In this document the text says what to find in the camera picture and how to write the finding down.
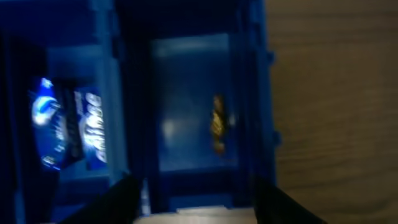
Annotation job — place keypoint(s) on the gold wrapped candy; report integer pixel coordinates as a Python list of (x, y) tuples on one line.
[(218, 124)]

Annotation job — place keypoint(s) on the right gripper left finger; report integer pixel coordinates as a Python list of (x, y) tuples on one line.
[(109, 205)]

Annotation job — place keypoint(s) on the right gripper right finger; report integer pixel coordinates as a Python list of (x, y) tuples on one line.
[(280, 208)]

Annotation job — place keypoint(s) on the blue tray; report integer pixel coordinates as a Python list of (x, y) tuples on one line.
[(192, 77)]

